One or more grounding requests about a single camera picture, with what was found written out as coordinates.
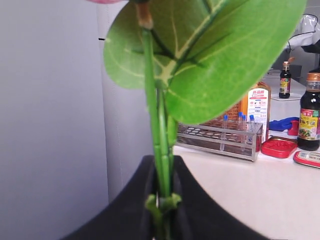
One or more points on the red flat tin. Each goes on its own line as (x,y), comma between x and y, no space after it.
(307,158)

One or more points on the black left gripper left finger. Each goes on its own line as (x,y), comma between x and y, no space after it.
(126,217)

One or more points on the blue cloth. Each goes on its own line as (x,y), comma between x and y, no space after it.
(283,124)

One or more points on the metal test tube rack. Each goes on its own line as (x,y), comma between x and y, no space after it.
(220,136)

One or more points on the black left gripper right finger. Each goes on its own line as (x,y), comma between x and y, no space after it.
(198,216)

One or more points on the red artificial flower with stems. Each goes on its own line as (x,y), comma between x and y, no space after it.
(194,59)

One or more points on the orange labelled oil bottle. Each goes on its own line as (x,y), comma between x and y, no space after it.
(257,102)

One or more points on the small dark sauce bottle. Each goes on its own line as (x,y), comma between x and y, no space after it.
(285,79)

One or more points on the dark soy sauce bottle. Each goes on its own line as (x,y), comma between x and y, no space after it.
(308,137)

